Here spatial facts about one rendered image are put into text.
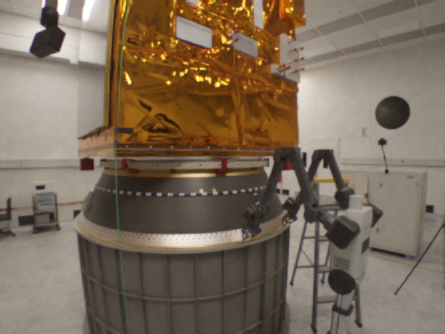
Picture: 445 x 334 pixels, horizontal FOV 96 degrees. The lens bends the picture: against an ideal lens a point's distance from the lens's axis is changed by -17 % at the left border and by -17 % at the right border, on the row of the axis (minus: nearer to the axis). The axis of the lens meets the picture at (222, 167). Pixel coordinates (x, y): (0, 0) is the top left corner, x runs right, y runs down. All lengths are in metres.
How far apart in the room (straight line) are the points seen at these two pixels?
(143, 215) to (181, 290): 0.58
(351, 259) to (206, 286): 0.95
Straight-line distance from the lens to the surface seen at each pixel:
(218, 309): 1.89
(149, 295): 1.84
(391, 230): 4.86
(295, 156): 1.31
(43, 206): 6.50
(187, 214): 1.66
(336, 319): 1.70
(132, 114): 1.51
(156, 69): 1.64
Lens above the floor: 1.76
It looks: 3 degrees down
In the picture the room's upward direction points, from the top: straight up
